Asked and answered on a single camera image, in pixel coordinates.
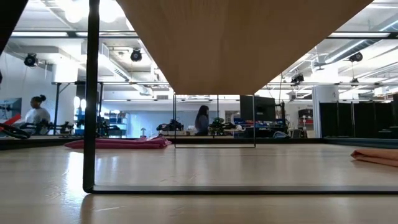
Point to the black monitor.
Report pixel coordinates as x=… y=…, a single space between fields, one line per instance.
x=261 y=108

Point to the wooden shelf with black legs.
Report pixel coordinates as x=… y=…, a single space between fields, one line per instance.
x=236 y=46

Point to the purple cloth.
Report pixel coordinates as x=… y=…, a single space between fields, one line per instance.
x=124 y=143

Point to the person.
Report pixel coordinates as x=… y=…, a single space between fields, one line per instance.
x=36 y=115
x=202 y=121

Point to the black partition screen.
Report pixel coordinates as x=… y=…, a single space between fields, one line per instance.
x=357 y=119

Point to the orange cloth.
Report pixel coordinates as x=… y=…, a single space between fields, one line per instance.
x=379 y=157

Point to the black ceiling camera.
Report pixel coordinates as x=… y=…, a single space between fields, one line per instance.
x=297 y=79
x=356 y=57
x=136 y=55
x=30 y=59

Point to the black metal table frame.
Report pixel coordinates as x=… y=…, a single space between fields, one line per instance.
x=295 y=140

